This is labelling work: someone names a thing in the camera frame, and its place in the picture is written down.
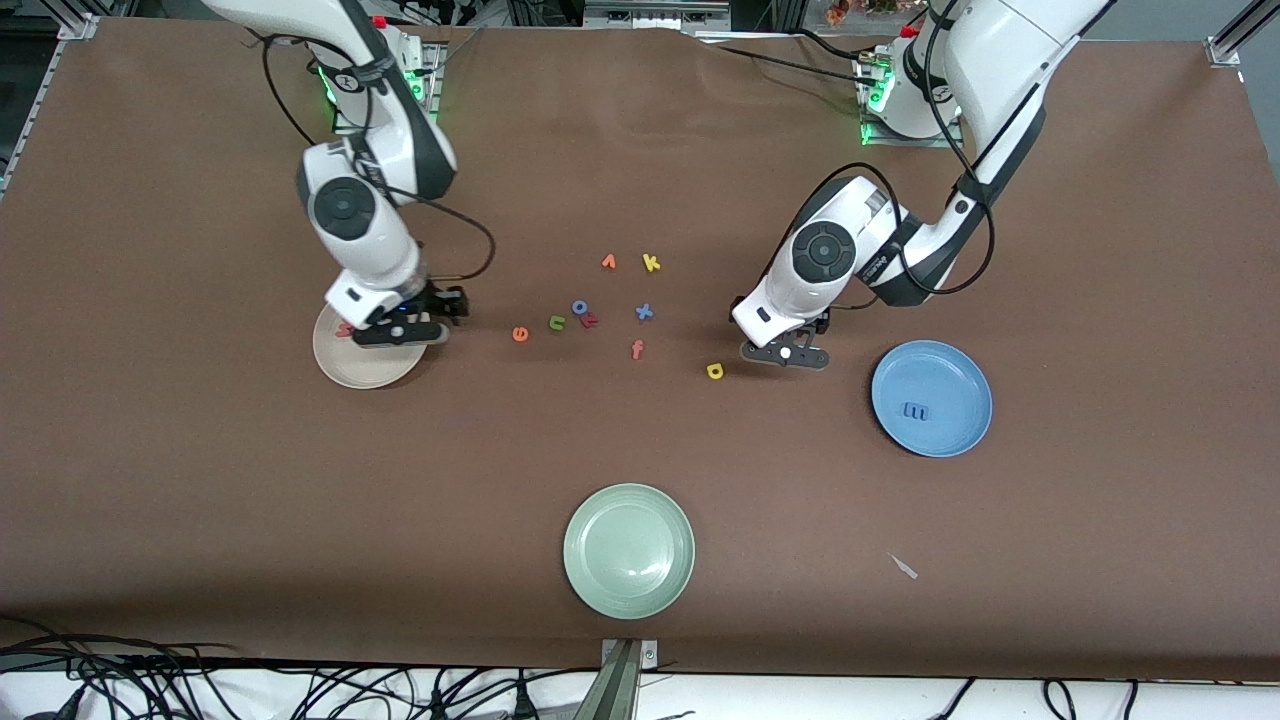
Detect aluminium stand profile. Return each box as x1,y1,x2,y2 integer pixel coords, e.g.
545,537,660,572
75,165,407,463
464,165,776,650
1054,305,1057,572
596,638,660,720

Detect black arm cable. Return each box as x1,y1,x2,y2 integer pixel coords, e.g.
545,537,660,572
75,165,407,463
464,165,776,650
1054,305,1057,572
262,30,498,327
790,0,998,313

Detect blue plate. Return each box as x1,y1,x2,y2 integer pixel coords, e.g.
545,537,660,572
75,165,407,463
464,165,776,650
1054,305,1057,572
870,340,994,459

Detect pale green plate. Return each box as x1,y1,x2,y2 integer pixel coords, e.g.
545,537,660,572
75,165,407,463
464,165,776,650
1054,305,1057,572
562,483,696,621

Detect aluminium frame rail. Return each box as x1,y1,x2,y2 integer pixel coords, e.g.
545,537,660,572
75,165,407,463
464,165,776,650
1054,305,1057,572
0,40,63,197
1214,0,1280,57

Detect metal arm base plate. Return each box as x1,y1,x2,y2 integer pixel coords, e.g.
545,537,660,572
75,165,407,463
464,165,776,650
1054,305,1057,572
330,38,448,137
853,48,967,150

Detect beige brown plate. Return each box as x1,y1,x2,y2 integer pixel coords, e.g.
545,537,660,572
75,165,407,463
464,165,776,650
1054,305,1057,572
312,300,427,390

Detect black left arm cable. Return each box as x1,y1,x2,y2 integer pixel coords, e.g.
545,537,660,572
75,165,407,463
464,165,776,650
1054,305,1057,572
790,0,998,313

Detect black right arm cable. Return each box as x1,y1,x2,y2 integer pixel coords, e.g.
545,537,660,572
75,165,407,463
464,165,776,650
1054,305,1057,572
262,30,498,327

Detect black cable on table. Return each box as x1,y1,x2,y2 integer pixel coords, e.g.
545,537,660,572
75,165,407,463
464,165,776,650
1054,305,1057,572
690,28,881,91

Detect black equipment rack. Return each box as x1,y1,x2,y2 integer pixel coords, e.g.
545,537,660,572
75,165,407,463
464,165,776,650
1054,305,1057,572
505,0,801,31

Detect dried orange flowers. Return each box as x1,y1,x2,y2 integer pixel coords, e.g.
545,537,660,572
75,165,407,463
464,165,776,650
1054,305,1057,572
824,0,927,27

